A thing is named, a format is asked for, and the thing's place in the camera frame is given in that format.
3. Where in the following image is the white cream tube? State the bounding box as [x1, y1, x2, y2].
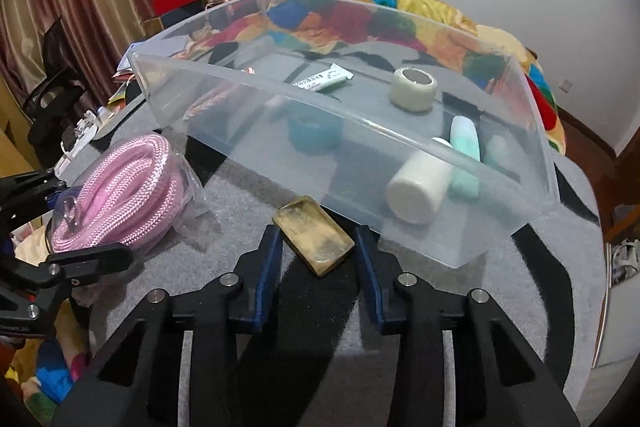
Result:
[292, 63, 354, 92]

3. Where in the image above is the colourful patchwork quilt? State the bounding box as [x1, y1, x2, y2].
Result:
[178, 0, 566, 155]

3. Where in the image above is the white bandage tape roll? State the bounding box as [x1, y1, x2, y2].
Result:
[388, 67, 438, 113]

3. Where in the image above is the mint green bottle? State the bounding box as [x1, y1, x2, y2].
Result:
[448, 114, 483, 200]

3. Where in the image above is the teal tape roll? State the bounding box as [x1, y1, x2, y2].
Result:
[286, 102, 344, 155]

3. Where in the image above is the pink white striped cord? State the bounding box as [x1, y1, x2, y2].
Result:
[182, 66, 256, 122]

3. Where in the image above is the tan rectangular soap block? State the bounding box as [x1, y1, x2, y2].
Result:
[272, 196, 355, 277]

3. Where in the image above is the clear plastic storage box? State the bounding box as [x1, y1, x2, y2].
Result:
[129, 0, 560, 268]

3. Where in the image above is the pink rope coil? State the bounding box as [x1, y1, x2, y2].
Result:
[49, 132, 188, 254]

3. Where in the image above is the white cylindrical bottle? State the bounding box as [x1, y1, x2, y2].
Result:
[385, 150, 454, 225]

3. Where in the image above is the wall power socket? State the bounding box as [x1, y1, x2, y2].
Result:
[559, 79, 573, 93]

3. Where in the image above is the grey black patterned blanket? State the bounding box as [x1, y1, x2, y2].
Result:
[74, 45, 609, 427]

